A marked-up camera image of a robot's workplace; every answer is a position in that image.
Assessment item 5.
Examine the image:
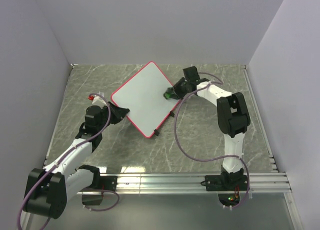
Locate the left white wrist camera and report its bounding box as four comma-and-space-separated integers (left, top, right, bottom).
88, 91, 106, 108

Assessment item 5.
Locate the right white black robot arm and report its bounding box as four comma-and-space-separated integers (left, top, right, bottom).
165, 66, 251, 191

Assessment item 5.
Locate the green whiteboard eraser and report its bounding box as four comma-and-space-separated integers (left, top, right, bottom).
163, 87, 180, 100

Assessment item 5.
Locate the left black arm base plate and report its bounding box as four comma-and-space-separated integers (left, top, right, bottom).
93, 175, 118, 192

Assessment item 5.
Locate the pink framed whiteboard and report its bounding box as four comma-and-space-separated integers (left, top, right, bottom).
110, 61, 180, 138

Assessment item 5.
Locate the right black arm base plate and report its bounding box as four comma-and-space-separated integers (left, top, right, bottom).
200, 174, 249, 192

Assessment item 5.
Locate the aluminium mounting rail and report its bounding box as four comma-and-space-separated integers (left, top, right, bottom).
74, 172, 292, 195

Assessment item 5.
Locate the black whiteboard clip lower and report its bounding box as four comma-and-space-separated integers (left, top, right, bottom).
154, 129, 160, 136

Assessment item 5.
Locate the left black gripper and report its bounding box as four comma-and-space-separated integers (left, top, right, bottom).
97, 101, 129, 132

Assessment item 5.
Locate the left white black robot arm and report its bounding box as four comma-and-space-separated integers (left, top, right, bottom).
22, 102, 130, 219

